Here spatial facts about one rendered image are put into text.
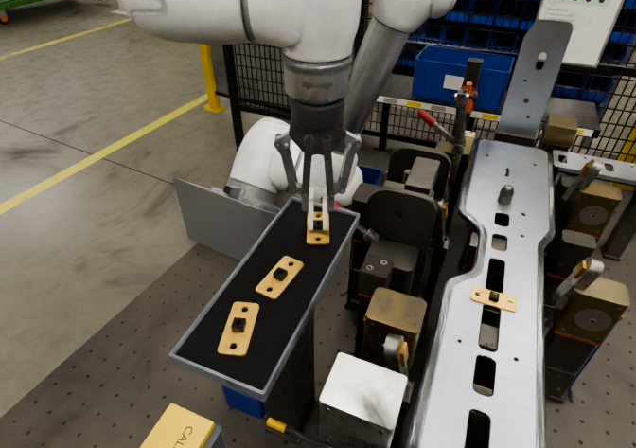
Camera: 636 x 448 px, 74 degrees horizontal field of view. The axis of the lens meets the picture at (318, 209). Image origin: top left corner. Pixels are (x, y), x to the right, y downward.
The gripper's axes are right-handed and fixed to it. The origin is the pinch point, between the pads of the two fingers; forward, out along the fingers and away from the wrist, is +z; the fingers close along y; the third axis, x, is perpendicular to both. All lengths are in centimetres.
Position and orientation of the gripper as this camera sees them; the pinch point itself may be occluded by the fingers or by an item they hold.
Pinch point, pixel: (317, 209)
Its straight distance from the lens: 70.7
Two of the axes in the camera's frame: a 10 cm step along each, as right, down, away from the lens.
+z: 0.0, 7.8, 6.2
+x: 0.0, -6.2, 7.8
